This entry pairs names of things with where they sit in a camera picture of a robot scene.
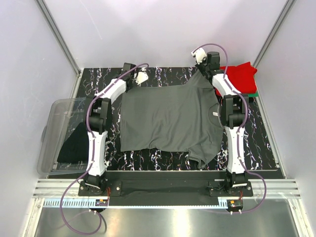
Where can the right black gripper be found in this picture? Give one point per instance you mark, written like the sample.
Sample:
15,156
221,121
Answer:
199,66

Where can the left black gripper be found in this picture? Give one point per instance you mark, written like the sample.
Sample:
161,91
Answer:
135,83

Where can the grey t shirt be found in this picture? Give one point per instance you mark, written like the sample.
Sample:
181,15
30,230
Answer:
177,118

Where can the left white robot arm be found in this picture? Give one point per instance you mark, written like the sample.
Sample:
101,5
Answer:
98,121

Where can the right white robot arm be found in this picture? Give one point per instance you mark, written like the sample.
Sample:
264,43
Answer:
233,116

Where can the red folded t shirt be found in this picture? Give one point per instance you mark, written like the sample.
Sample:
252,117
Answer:
238,79

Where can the green folded t shirt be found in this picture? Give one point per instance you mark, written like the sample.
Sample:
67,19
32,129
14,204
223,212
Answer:
253,95

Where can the clear plastic bin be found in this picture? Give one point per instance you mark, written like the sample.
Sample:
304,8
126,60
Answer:
64,117

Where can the black t shirt in bin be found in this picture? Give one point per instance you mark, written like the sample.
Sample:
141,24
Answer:
76,147

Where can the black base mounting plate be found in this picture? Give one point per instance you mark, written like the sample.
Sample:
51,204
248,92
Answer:
214,183

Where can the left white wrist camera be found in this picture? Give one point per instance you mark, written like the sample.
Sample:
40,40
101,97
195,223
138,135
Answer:
141,77

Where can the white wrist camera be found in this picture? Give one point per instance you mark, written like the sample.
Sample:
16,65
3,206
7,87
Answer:
199,55
141,77

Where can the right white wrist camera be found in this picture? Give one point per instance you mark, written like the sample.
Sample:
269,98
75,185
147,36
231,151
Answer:
199,55

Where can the white slotted cable duct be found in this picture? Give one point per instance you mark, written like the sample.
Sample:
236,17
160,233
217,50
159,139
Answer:
101,203

